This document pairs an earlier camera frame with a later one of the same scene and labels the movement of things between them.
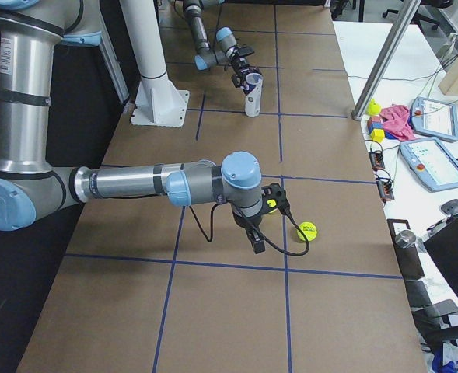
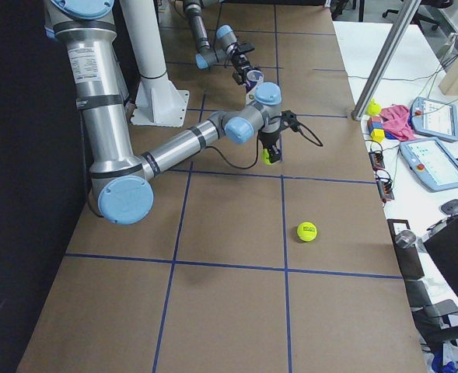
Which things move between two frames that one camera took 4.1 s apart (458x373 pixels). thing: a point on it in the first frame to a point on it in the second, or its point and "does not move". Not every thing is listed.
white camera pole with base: (159, 102) does not move
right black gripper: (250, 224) to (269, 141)
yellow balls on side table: (374, 108) does not move
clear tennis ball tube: (253, 99) does not move
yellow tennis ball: (272, 203) to (266, 157)
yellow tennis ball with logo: (309, 231) does not move
